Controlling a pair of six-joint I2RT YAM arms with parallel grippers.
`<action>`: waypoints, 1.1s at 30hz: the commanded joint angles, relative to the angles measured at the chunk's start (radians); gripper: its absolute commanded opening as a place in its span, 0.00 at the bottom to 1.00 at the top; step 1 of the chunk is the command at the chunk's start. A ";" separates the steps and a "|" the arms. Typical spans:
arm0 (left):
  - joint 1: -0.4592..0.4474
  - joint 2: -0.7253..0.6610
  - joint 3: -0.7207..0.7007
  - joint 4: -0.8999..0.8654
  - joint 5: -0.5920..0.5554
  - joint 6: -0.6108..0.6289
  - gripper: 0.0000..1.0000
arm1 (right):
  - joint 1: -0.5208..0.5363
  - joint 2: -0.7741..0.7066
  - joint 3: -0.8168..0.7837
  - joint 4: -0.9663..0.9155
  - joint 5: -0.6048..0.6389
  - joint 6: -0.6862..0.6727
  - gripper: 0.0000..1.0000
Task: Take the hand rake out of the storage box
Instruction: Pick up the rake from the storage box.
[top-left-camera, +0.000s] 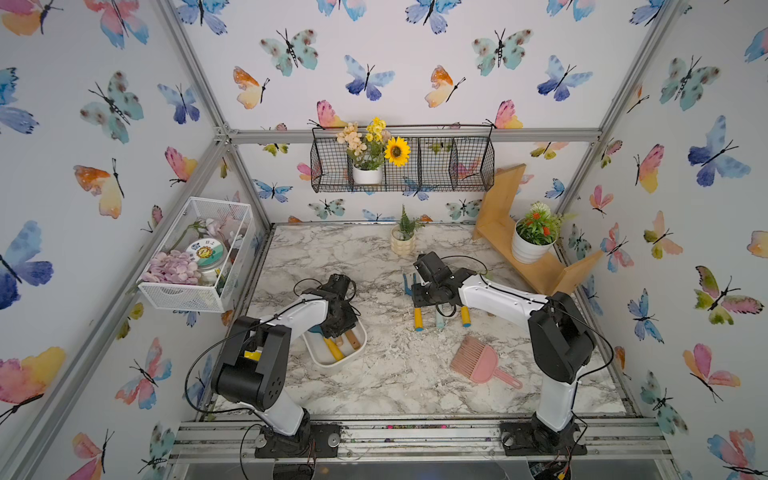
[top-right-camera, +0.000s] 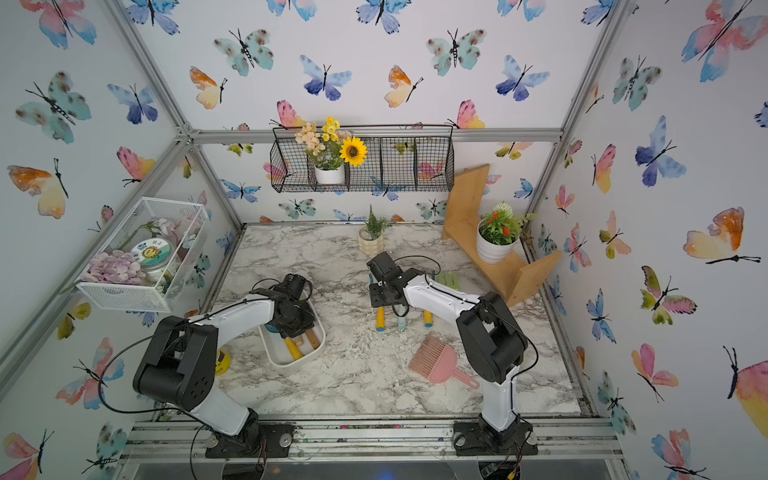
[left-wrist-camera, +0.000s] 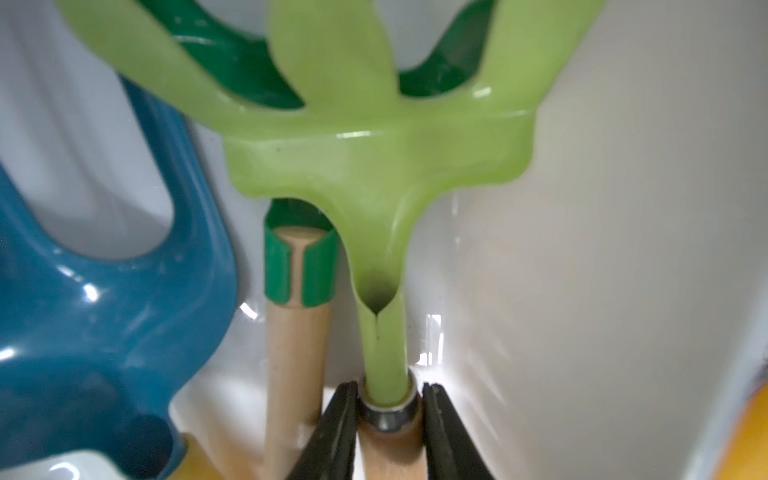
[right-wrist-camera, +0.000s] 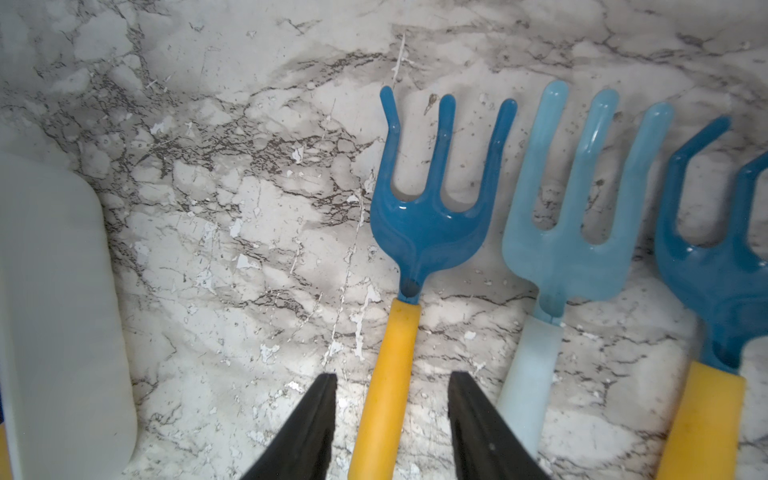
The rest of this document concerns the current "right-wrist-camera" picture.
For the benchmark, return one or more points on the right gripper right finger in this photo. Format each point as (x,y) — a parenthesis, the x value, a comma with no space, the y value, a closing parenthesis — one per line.
(483,445)

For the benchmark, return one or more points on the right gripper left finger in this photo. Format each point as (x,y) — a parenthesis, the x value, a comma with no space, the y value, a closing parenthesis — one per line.
(302,447)

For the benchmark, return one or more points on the white storage box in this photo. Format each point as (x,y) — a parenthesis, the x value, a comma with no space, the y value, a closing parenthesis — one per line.
(67,400)

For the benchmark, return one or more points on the dark blue rake yellow handle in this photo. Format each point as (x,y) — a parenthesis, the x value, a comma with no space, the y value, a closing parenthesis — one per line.
(726,286)

